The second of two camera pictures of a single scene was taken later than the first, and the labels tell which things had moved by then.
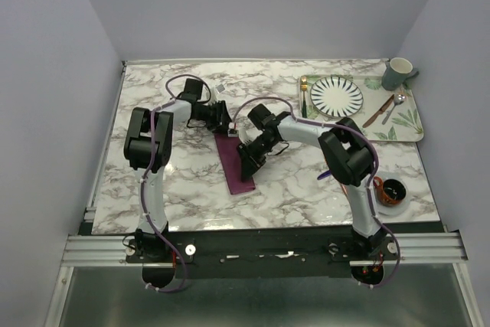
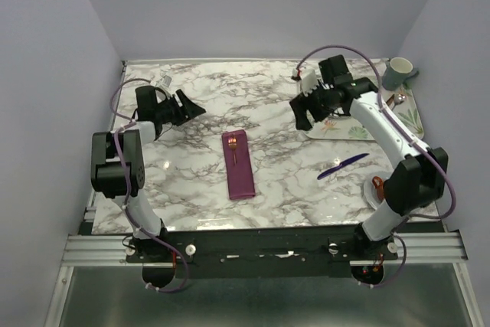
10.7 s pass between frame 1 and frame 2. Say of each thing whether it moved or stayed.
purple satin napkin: moved
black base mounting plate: stayed
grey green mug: stayed
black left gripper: moved
